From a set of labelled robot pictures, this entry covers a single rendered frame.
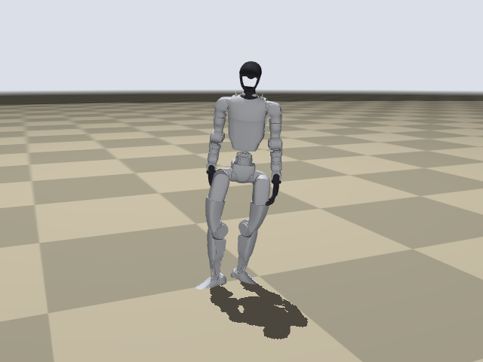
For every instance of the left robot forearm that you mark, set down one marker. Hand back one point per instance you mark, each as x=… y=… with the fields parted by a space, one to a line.
x=276 y=162

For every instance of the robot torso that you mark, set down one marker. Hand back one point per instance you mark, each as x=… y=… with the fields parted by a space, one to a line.
x=247 y=124

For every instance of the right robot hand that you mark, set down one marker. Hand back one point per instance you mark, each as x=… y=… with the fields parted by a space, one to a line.
x=210 y=173

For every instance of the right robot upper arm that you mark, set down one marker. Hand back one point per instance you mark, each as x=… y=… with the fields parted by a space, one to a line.
x=219 y=119

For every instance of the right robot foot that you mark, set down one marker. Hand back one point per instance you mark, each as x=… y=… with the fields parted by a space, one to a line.
x=209 y=283

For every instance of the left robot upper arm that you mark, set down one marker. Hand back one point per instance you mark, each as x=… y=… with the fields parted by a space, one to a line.
x=274 y=110

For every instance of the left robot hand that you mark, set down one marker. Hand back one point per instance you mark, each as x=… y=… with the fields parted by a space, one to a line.
x=276 y=183

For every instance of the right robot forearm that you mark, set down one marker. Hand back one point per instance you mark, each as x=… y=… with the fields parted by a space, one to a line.
x=213 y=153

